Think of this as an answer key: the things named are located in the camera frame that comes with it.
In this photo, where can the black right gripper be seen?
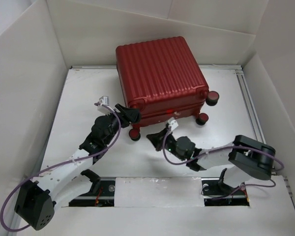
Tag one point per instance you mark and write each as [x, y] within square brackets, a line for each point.
[156, 139]

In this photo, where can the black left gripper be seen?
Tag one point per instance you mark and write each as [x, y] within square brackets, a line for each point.
[127, 115]

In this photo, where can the red hard-shell suitcase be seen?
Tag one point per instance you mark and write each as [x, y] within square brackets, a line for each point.
[162, 79]

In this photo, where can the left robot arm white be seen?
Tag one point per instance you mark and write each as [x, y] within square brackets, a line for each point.
[41, 195]

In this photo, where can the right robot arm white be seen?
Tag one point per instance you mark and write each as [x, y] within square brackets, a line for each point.
[248, 158]

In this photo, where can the white foam cover panel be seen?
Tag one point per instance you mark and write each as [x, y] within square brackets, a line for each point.
[158, 192]

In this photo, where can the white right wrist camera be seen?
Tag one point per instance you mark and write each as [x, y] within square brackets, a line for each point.
[172, 124]

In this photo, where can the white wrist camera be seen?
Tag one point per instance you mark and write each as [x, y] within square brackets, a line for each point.
[103, 101]
[172, 124]

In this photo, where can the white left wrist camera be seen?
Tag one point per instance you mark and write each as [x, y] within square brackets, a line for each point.
[103, 101]

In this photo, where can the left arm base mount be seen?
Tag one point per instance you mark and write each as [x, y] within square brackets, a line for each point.
[101, 196]

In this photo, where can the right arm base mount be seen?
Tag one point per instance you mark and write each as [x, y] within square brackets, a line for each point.
[217, 194]

